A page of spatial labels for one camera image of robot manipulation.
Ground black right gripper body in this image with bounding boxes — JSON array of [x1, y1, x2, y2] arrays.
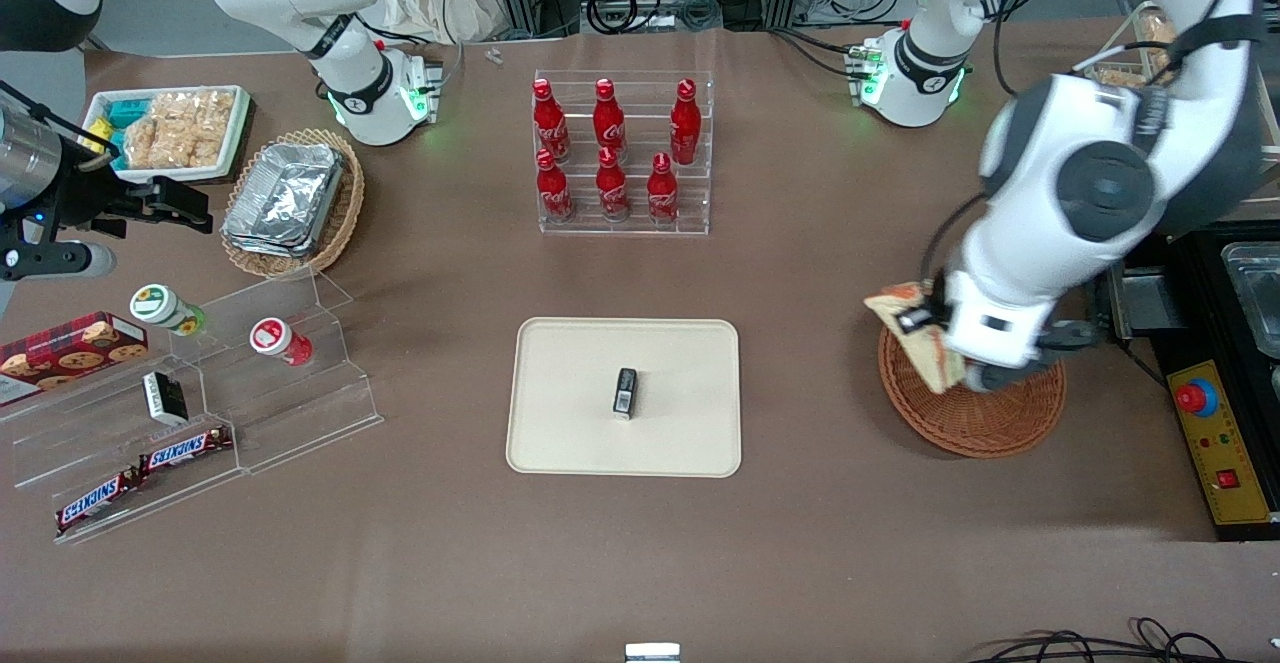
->
[[48, 165, 166, 236]]

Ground triangle sandwich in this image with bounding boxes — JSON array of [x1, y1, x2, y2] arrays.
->
[[864, 281, 969, 396]]

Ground white rectangular snack tray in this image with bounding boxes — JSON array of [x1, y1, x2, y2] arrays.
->
[[83, 85, 253, 184]]

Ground round brown wicker basket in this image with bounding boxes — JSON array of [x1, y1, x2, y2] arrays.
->
[[878, 328, 1067, 460]]

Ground oval tan wicker basket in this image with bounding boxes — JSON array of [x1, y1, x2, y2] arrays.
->
[[220, 128, 366, 279]]

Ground beige plastic tray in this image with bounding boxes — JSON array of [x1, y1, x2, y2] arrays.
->
[[506, 318, 742, 478]]

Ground bagged rice crackers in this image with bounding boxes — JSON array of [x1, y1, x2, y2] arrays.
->
[[122, 90, 237, 170]]

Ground teal snack packet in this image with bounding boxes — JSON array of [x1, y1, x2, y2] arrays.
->
[[98, 98, 151, 132]]

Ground green cup with sunflower lid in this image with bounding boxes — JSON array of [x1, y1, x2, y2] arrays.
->
[[130, 284, 207, 337]]

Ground stacked foil containers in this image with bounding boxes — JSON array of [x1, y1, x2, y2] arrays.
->
[[222, 142, 347, 260]]

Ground red cup with white lid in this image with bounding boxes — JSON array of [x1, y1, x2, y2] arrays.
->
[[249, 317, 314, 367]]

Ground red plaid cookie box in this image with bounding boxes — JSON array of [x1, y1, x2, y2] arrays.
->
[[0, 311, 150, 407]]

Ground black and white small box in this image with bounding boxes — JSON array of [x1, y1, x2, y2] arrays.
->
[[142, 371, 190, 427]]

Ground red emergency stop button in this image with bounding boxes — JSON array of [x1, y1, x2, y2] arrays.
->
[[1175, 379, 1220, 417]]

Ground clear acrylic stepped stand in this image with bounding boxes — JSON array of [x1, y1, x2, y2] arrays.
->
[[0, 268, 384, 546]]

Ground snickers chocolate bar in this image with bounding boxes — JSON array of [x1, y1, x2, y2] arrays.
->
[[54, 469, 143, 535], [137, 426, 234, 475]]

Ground steel pan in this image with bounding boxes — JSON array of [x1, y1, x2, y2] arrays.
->
[[1220, 241, 1280, 362]]

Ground yellow control panel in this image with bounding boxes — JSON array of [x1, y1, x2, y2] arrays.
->
[[1167, 360, 1278, 527]]

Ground red cola bottle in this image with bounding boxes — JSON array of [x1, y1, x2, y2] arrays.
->
[[670, 78, 703, 166], [532, 78, 571, 164], [596, 146, 631, 222], [535, 148, 576, 224], [646, 152, 681, 226], [594, 78, 627, 164]]

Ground clear acrylic bottle rack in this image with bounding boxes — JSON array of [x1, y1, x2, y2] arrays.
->
[[533, 70, 713, 237]]

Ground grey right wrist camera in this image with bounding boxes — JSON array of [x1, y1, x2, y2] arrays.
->
[[0, 241, 117, 282]]

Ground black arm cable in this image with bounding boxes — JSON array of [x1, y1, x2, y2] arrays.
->
[[918, 191, 991, 292]]

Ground black base cable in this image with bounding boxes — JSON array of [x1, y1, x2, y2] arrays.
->
[[770, 28, 863, 79]]

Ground cream wire rack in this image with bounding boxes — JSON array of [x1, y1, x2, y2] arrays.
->
[[1090, 0, 1189, 92]]

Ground black floor cables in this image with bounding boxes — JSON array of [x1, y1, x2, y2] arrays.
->
[[968, 618, 1280, 663]]

